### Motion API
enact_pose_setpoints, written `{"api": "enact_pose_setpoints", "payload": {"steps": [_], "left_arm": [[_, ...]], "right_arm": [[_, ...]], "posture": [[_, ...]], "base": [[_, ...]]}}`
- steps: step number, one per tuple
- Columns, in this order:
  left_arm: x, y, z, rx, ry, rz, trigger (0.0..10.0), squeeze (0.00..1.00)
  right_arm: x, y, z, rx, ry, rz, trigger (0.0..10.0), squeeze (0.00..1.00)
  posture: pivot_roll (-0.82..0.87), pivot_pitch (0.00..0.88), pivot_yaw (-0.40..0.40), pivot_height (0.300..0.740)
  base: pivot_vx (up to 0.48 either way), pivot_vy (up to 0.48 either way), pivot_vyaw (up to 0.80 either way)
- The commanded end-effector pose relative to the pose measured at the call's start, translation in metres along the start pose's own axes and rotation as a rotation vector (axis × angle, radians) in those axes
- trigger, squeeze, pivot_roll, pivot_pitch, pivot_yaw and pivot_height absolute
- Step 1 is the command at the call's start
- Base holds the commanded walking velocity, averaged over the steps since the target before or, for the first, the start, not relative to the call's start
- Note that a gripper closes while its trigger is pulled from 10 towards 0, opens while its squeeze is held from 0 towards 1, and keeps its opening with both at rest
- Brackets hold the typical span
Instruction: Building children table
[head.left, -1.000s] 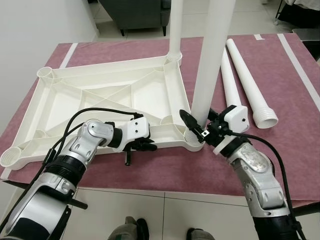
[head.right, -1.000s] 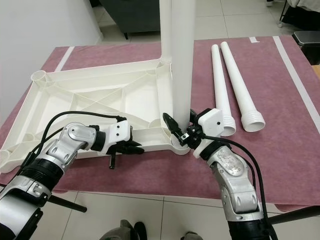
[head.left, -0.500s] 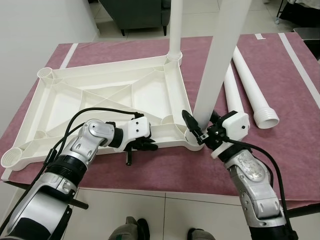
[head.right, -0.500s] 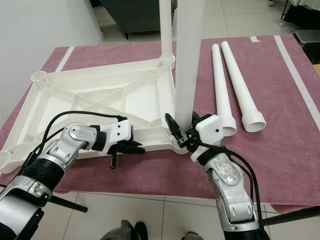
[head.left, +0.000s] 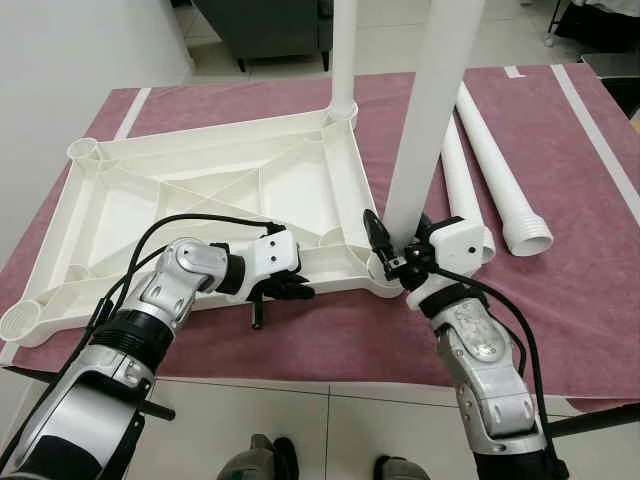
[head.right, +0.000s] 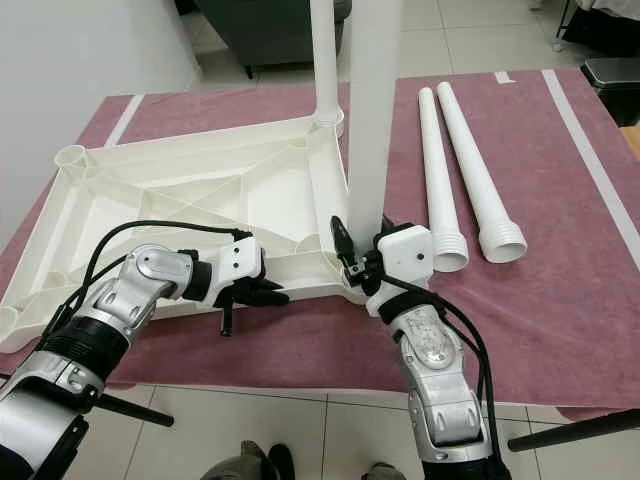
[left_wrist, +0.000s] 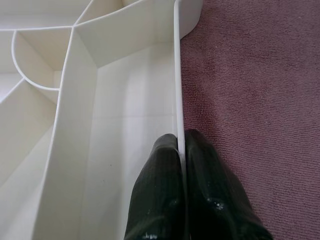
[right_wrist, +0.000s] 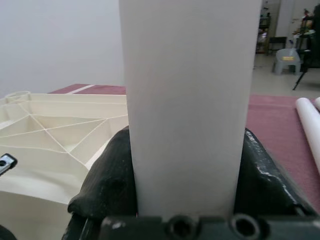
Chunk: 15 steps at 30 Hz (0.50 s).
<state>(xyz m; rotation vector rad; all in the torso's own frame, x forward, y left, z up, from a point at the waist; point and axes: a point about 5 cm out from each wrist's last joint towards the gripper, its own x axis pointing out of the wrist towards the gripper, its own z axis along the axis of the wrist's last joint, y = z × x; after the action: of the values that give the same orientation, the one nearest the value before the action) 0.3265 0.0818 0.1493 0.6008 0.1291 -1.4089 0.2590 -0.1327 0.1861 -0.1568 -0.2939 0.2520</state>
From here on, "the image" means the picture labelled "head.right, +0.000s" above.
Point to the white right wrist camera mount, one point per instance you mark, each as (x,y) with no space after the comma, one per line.
(405,255)

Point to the black metal table frame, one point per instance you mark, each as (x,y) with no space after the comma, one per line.
(580,430)

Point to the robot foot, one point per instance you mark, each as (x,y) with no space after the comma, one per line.
(385,472)
(240,465)

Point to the dark grey armchair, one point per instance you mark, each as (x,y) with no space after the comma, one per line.
(250,25)

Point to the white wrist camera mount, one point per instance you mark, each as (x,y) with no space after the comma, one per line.
(405,255)
(235,262)

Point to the white plastic children table top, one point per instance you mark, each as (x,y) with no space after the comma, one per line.
(190,195)

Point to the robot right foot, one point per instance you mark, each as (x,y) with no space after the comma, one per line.
(385,472)

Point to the silver black trash bin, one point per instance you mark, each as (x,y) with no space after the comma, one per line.
(615,75)

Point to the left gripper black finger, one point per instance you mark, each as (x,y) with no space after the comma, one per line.
(260,288)
(263,300)

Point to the short white tape piece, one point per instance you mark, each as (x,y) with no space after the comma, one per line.
(504,77)

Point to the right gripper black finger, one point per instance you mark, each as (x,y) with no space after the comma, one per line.
(346,243)
(384,228)

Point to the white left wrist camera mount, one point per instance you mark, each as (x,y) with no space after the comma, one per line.
(235,262)

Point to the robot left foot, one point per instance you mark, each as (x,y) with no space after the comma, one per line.
(240,465)

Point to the clothes rack with garments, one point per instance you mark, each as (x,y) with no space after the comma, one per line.
(605,25)

